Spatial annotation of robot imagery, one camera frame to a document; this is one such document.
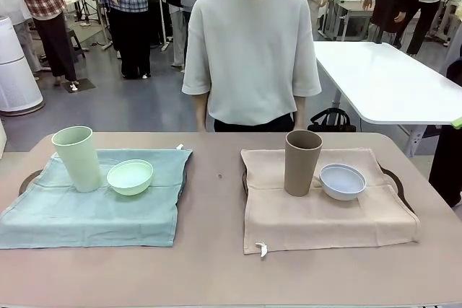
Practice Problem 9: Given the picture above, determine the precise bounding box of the pale blue bowl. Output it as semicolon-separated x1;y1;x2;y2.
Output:
319;163;367;201

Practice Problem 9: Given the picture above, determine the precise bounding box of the tall brown cup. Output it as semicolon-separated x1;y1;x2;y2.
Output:
284;130;323;197

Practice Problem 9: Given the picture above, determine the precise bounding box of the beige cloth mat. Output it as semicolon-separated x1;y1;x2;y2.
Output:
240;147;422;260

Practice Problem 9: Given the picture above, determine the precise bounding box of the light green bowl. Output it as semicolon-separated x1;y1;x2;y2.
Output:
106;159;154;197

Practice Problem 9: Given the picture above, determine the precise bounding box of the teal cloth mat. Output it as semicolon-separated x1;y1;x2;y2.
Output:
0;144;194;250

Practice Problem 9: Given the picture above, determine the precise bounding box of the tall light green cup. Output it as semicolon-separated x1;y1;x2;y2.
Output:
51;126;104;193

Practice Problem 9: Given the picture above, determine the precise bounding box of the person's left forearm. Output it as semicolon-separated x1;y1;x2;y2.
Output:
293;95;307;131

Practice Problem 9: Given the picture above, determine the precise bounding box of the person's right forearm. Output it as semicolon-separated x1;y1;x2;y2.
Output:
192;93;209;133

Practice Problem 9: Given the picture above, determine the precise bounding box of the dark brown tray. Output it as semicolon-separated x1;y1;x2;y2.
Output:
240;165;417;217
17;162;188;203

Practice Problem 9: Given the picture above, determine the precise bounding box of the white side table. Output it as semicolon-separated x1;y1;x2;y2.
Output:
313;40;462;159

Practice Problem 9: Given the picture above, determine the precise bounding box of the black bag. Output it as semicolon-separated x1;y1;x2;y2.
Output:
308;107;357;133

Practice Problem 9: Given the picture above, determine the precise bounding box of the person in white shirt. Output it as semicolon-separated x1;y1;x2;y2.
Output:
181;0;322;133

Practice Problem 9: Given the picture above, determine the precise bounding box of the person in white trousers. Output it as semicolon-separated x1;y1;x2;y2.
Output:
160;0;196;69

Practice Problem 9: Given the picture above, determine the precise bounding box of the black floor stand base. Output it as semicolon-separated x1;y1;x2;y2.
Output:
61;79;97;93

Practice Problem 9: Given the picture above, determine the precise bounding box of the black step stool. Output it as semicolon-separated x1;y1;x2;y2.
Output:
64;28;87;59

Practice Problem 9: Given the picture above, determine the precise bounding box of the white air purifier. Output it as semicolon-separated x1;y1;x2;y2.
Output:
0;14;45;116

